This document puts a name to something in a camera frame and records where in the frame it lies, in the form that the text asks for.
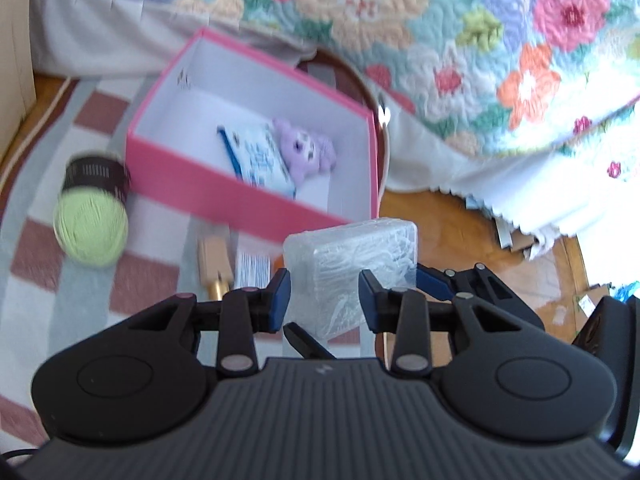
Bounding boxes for green yarn ball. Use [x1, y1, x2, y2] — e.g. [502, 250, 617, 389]
[53, 152, 130, 268]

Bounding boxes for checkered rug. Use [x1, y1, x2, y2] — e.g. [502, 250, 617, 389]
[0, 54, 392, 453]

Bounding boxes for floral quilt bedspread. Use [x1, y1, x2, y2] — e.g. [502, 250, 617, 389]
[30, 0, 640, 162]

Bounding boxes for pink cardboard box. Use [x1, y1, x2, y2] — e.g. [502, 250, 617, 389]
[126, 29, 378, 242]

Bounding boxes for white blue tissue pack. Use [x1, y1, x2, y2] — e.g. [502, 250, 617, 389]
[217, 125, 296, 198]

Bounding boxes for purple plush toy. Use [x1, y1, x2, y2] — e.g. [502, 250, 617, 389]
[272, 119, 336, 188]

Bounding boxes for cardboard scraps under bed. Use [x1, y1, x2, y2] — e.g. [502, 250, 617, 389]
[464, 194, 640, 321]

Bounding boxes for clear plastic box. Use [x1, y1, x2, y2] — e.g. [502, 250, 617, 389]
[283, 218, 418, 341]

